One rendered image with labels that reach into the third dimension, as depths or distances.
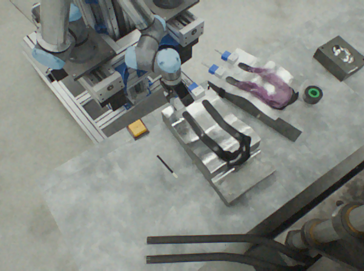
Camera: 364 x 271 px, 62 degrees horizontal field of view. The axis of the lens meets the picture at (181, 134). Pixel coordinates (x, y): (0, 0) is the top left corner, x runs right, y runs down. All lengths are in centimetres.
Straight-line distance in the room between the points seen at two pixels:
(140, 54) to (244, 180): 66
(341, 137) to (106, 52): 114
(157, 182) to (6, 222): 135
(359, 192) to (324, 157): 20
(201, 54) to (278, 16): 84
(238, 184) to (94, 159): 65
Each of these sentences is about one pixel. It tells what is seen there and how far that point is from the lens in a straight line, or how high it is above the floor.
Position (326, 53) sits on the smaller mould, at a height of 87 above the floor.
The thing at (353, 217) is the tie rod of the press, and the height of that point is 132.
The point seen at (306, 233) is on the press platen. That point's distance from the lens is 114.
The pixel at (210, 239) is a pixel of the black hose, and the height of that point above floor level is 89.
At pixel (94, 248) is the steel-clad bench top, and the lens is 135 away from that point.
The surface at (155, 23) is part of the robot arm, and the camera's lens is 115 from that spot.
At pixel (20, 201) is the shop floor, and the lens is 244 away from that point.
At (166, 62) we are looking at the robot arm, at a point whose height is 129.
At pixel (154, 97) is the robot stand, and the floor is 21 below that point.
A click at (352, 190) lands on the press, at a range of 154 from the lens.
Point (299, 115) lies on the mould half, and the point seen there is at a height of 91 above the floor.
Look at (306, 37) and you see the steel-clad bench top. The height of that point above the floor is 80.
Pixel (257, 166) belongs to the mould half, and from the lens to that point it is 135.
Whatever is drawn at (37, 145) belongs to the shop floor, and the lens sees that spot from 254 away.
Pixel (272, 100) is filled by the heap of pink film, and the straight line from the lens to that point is 147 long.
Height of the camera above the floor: 210
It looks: 65 degrees down
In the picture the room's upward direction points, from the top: 2 degrees counter-clockwise
